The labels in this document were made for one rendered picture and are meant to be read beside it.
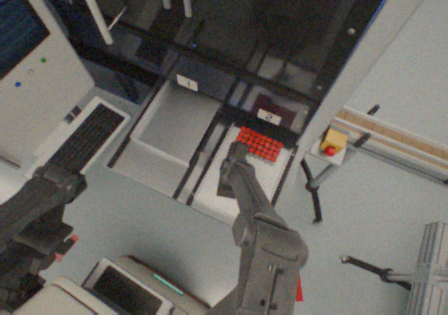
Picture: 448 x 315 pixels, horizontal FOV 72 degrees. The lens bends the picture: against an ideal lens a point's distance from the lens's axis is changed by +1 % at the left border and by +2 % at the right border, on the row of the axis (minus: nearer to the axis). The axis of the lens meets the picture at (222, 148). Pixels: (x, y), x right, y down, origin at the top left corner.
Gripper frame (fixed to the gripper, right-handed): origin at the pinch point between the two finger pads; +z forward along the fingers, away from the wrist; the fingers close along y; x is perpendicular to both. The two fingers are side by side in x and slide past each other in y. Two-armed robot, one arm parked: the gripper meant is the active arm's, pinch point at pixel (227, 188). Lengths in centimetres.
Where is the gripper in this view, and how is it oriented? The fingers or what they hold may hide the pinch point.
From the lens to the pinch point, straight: 108.5
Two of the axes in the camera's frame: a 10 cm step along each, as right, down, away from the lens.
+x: -9.8, -1.8, 0.4
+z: -0.2, 3.5, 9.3
